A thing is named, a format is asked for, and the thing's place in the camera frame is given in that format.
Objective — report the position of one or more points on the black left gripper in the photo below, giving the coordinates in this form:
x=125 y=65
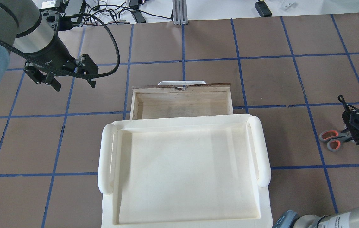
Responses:
x=50 y=50

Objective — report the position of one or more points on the wooden drawer white handle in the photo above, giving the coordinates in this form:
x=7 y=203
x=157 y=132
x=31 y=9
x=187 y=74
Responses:
x=176 y=99

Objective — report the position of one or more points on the orange grey scissors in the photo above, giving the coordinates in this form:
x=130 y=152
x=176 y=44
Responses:
x=334 y=139

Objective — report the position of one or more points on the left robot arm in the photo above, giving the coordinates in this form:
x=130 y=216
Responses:
x=32 y=33

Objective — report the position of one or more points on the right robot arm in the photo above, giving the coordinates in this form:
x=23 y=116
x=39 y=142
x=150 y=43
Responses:
x=290 y=219

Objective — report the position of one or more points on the white plastic tray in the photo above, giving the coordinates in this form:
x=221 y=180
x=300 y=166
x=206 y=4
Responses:
x=192 y=172

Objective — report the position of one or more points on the black power brick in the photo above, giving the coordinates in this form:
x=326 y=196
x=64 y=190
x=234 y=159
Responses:
x=262 y=9

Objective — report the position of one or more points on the aluminium frame post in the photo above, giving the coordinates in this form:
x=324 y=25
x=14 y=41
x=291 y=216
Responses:
x=180 y=12

